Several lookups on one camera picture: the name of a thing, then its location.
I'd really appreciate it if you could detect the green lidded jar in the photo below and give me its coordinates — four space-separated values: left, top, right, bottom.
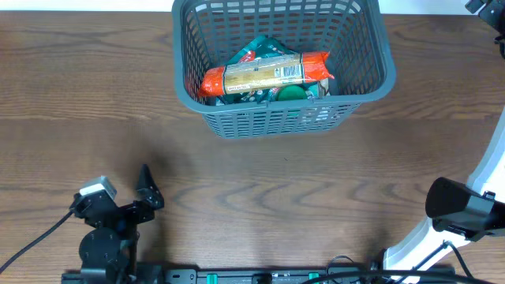
275 85 307 101

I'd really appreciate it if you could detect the green coffee mix bag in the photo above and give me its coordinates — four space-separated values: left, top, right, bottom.
209 35 319 107

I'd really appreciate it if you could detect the red and gold pasta packet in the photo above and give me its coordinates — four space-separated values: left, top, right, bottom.
198 51 334 97

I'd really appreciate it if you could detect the white brown snack bag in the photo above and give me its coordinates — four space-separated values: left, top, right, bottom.
317 78 329 98

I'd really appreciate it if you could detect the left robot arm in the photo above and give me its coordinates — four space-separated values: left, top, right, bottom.
69 164 164 283

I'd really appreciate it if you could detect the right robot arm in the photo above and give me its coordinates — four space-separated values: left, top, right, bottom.
379 115 504 283

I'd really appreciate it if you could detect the grey plastic basket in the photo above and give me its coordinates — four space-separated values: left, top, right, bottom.
172 0 396 138

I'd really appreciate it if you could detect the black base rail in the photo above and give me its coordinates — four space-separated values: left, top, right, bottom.
61 266 386 284

